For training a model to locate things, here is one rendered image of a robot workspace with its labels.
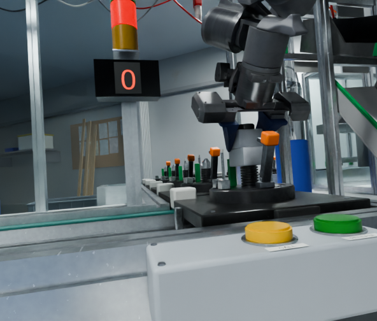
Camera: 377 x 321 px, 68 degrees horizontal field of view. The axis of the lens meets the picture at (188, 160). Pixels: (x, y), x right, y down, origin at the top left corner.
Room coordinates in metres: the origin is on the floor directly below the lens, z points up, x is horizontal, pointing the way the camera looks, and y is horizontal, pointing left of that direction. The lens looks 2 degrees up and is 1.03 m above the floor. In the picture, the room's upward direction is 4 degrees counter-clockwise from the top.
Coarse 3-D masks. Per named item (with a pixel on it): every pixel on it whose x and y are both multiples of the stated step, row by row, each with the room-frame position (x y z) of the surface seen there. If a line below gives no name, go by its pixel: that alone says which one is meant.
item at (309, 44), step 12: (312, 24) 0.64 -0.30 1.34; (336, 24) 0.68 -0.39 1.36; (348, 24) 0.69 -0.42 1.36; (360, 24) 0.66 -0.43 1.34; (372, 24) 0.62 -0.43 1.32; (312, 36) 0.64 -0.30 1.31; (336, 36) 0.55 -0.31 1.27; (348, 36) 0.70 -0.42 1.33; (360, 36) 0.66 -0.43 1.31; (372, 36) 0.63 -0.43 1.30; (300, 48) 0.70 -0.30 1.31; (312, 48) 0.64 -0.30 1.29; (336, 48) 0.55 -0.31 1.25; (348, 48) 0.52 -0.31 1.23; (360, 48) 0.48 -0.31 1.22; (372, 48) 0.46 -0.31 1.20
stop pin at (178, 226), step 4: (176, 208) 0.44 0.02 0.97; (180, 208) 0.44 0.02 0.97; (176, 212) 0.44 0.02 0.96; (180, 212) 0.44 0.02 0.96; (176, 216) 0.44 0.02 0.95; (180, 216) 0.44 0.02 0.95; (176, 220) 0.44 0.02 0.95; (180, 220) 0.44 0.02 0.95; (176, 224) 0.44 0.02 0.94; (180, 224) 0.44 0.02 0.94; (176, 228) 0.44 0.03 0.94; (180, 228) 0.44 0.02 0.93
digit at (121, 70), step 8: (120, 64) 0.52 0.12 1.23; (128, 64) 0.53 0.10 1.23; (136, 64) 0.53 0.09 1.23; (120, 72) 0.52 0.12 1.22; (128, 72) 0.52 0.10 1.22; (136, 72) 0.53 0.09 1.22; (120, 80) 0.52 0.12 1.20; (128, 80) 0.52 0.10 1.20; (136, 80) 0.53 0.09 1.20; (120, 88) 0.52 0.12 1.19; (128, 88) 0.52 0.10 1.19; (136, 88) 0.53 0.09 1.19
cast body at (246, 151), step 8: (240, 128) 0.47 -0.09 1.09; (248, 128) 0.46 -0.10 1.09; (240, 136) 0.45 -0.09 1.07; (248, 136) 0.46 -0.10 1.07; (256, 136) 0.46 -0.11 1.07; (240, 144) 0.45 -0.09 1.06; (248, 144) 0.46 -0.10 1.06; (256, 144) 0.46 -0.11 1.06; (232, 152) 0.48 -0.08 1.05; (240, 152) 0.45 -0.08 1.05; (248, 152) 0.44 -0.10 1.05; (256, 152) 0.45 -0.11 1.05; (232, 160) 0.49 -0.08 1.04; (240, 160) 0.45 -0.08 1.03; (248, 160) 0.44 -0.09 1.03; (256, 160) 0.45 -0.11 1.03
